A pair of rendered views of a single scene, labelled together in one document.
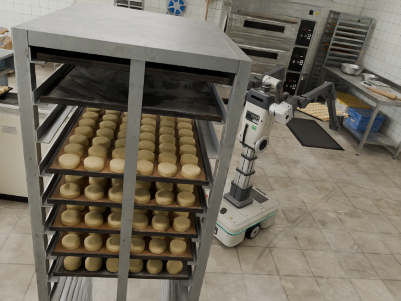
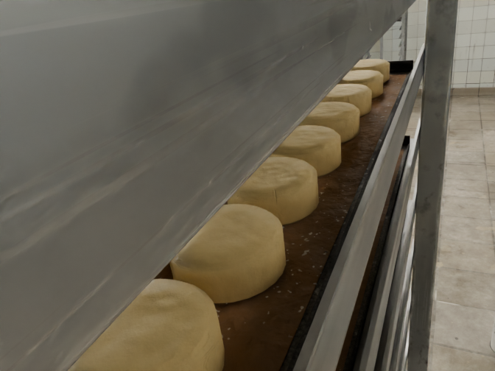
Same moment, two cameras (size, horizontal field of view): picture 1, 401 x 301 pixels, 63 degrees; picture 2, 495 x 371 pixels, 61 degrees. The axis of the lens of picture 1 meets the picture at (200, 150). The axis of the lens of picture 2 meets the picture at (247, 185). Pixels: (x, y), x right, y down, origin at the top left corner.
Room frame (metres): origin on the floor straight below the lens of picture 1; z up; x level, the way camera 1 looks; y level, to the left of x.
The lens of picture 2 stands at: (0.81, -0.06, 1.60)
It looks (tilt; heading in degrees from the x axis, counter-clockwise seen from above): 25 degrees down; 38
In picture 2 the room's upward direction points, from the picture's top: 8 degrees counter-clockwise
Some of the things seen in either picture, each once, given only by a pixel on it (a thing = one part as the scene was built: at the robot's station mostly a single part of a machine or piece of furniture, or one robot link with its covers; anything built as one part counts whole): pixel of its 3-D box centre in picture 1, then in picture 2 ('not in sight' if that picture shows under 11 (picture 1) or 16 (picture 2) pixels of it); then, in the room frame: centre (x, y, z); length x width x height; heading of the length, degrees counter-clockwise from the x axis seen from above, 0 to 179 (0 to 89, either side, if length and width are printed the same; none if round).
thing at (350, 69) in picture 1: (351, 70); not in sight; (6.05, -2.37, 0.95); 0.39 x 0.39 x 0.14
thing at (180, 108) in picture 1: (142, 73); not in sight; (0.98, 0.21, 1.68); 0.60 x 0.40 x 0.02; 10
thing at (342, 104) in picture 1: (350, 109); not in sight; (5.66, -2.46, 0.36); 0.47 x 0.38 x 0.26; 100
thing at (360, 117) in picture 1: (364, 119); not in sight; (5.22, -2.54, 0.36); 0.47 x 0.38 x 0.26; 101
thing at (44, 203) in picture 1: (76, 143); not in sight; (0.95, 0.41, 1.41); 0.64 x 0.03 x 0.03; 10
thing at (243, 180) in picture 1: (240, 188); not in sight; (2.48, -0.41, 0.38); 0.13 x 0.13 x 0.40; 46
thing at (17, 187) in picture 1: (45, 152); not in sight; (2.39, 1.30, 0.45); 0.70 x 0.34 x 0.90; 94
